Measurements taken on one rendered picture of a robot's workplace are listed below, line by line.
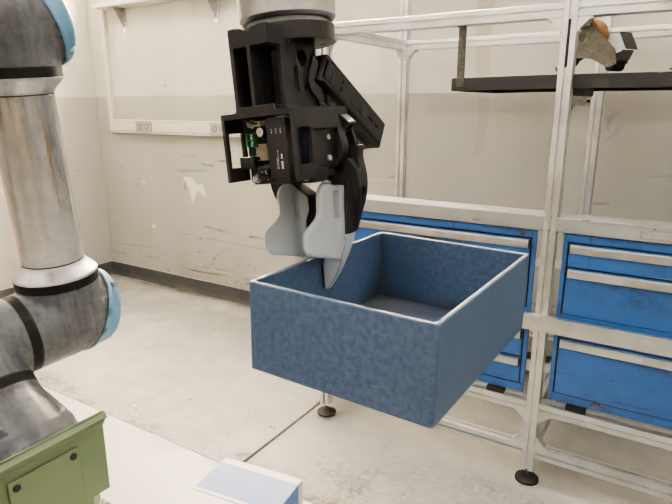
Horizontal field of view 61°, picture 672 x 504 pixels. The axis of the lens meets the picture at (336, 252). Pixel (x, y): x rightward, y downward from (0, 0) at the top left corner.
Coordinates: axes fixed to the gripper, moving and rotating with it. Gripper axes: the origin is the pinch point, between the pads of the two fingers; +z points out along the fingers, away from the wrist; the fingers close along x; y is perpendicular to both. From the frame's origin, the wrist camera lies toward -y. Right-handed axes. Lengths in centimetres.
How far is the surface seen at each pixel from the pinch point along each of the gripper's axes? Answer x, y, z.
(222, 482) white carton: -23.3, -5.2, 31.0
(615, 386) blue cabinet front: 4, -141, 71
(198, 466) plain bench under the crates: -39, -14, 39
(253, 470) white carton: -21.7, -9.3, 31.2
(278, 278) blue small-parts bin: 0.4, 6.9, -1.2
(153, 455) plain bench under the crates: -48, -12, 38
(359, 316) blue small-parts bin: 9.5, 10.0, -0.1
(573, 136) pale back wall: -26, -225, -3
